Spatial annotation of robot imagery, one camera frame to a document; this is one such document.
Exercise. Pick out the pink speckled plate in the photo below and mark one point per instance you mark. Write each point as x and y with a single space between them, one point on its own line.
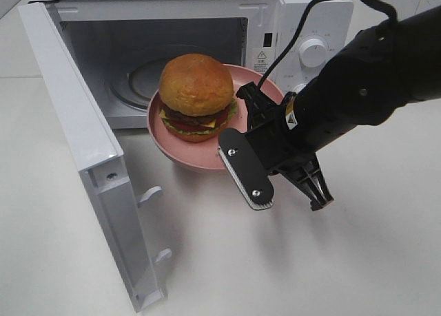
203 156

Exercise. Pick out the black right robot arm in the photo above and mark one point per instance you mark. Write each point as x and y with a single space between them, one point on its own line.
383 68

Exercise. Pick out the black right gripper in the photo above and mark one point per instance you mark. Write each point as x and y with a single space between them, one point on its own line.
267 133

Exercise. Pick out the burger with sesame-free bun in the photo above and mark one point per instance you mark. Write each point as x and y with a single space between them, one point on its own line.
196 97

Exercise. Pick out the white microwave oven body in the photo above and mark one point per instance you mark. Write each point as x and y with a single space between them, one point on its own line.
248 33

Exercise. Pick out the white microwave knob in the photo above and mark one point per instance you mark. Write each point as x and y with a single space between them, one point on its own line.
299 87
312 52

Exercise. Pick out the white microwave door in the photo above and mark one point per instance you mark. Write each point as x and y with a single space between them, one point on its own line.
74 60

